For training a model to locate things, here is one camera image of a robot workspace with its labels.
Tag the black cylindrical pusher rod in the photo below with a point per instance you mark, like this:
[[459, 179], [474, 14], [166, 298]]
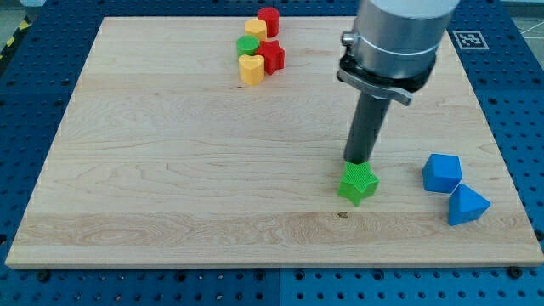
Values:
[[366, 125]]

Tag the red star block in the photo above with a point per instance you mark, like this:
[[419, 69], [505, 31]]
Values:
[[274, 56]]

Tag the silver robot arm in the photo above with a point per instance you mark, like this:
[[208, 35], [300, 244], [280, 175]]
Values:
[[391, 49]]

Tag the green star block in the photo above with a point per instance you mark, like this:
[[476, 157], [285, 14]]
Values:
[[357, 182]]

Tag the blue cube block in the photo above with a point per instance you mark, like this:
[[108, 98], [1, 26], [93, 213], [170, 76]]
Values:
[[442, 173]]

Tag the red cylinder block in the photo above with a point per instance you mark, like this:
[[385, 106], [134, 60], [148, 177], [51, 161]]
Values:
[[271, 16]]

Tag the white fiducial marker tag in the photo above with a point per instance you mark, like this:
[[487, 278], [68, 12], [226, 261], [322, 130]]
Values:
[[470, 40]]

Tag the wooden board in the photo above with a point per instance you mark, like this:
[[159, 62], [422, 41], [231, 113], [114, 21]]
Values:
[[165, 159]]

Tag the green cylinder block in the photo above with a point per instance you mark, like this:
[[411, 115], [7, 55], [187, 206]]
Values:
[[247, 45]]

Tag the blue triangle block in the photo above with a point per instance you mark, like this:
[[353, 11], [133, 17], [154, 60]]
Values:
[[466, 205]]

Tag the yellow heart block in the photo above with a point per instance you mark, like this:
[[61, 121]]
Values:
[[251, 68]]

